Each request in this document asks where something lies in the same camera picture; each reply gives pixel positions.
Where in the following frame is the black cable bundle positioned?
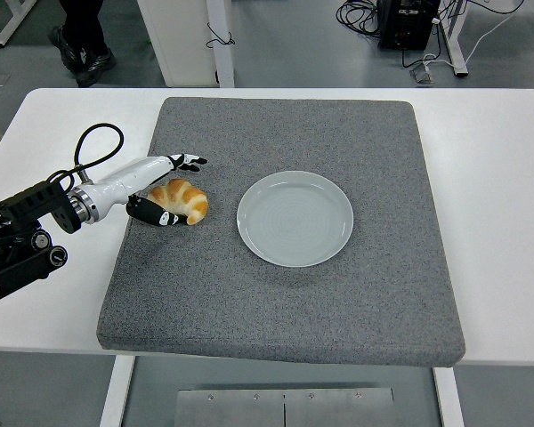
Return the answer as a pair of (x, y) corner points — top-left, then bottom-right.
(336, 0), (380, 36)

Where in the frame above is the black computer box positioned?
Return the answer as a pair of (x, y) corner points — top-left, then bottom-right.
(376, 0), (441, 51)

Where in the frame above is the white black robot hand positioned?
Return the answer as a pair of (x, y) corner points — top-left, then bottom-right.
(88, 152), (208, 228)

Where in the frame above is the grey metal plate with screws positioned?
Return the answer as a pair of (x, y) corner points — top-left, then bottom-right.
(176, 387), (395, 427)

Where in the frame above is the grey felt mat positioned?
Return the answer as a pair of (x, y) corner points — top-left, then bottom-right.
(95, 97), (467, 369)

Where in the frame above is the clear plastic holder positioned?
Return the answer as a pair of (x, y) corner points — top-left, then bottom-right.
(409, 60), (435, 85)

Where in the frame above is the black cable on cabinet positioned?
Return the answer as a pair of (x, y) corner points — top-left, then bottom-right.
(205, 21), (237, 49)

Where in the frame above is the white table leg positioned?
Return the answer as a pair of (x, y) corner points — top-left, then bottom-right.
(99, 355), (137, 427)
(432, 367), (466, 427)

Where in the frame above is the croissant bread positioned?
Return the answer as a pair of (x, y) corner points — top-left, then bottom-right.
(147, 177), (209, 226)

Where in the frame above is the person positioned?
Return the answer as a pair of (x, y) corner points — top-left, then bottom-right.
(47, 0), (117, 88)

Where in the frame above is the white desk leg with foot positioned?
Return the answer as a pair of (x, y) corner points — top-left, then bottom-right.
(0, 0), (37, 49)
(440, 0), (469, 77)

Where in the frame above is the grey round plate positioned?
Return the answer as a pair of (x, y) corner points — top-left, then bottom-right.
(236, 171), (355, 269)

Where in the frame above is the white cabinet panel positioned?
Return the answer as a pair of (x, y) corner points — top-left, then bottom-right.
(136, 0), (236, 89)

